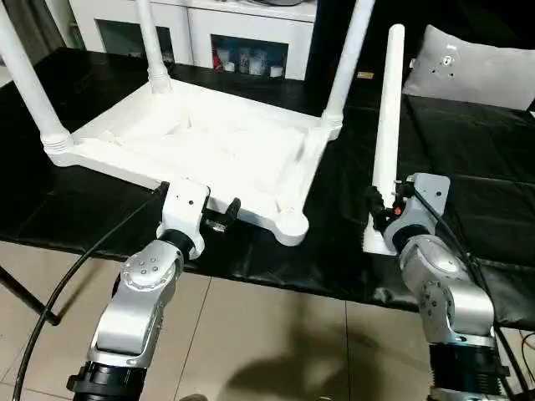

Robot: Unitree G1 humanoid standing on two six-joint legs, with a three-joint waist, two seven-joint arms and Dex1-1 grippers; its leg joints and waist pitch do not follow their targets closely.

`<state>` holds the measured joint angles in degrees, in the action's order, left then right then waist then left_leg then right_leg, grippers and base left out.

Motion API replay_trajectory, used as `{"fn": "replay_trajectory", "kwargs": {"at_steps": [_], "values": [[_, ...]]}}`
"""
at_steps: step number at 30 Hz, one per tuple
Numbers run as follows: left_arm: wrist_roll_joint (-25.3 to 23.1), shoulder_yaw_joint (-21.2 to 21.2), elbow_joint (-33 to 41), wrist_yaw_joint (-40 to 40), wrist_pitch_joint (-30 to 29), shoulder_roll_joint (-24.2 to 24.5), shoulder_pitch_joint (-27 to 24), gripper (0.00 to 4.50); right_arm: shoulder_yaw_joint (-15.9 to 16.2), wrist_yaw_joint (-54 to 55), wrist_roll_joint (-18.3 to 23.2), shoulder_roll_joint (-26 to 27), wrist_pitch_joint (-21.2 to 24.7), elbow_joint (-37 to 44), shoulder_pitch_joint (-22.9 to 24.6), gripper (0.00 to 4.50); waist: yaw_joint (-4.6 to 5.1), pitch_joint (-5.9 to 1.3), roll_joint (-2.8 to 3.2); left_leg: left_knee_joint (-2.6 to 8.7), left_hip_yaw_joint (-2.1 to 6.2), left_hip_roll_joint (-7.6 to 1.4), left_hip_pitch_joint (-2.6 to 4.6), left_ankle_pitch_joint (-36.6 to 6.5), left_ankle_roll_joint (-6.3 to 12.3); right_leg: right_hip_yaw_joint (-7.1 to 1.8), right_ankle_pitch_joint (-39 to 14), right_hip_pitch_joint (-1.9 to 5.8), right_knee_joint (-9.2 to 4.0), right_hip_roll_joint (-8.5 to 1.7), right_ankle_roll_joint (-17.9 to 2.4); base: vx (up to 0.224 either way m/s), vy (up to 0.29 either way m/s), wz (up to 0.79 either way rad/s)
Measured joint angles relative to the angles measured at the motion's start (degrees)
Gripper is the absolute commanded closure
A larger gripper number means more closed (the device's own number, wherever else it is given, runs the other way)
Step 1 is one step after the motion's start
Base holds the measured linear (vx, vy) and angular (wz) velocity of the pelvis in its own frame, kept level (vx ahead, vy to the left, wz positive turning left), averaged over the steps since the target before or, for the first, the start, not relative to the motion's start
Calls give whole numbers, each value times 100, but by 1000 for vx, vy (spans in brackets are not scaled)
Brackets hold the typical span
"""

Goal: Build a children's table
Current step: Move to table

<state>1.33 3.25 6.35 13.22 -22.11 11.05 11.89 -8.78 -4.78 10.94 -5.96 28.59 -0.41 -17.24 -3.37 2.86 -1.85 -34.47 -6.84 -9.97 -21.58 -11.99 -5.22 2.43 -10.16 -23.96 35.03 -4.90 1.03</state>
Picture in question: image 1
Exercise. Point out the white plastic table top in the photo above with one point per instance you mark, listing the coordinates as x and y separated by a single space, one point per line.
209 138

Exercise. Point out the white plastic table leg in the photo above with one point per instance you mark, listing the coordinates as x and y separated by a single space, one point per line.
29 83
152 46
349 62
388 104

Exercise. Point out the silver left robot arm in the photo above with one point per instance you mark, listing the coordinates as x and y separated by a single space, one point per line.
125 313

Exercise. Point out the white pillow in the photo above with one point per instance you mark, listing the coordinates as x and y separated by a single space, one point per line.
472 71

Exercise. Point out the black box with gold label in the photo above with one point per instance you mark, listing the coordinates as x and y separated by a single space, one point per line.
322 50

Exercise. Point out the black left robot foot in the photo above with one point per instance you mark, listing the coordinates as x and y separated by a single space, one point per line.
196 397

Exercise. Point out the white glass-door cabinet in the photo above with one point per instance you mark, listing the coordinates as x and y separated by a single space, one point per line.
196 33

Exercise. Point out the black metal table leg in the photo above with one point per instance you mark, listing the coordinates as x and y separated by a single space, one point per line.
25 292

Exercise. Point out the grey curtain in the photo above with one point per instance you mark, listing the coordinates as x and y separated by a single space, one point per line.
42 25

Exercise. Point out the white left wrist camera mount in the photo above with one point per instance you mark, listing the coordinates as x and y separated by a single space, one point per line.
184 204

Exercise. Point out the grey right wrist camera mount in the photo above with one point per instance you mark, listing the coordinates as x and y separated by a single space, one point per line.
430 196

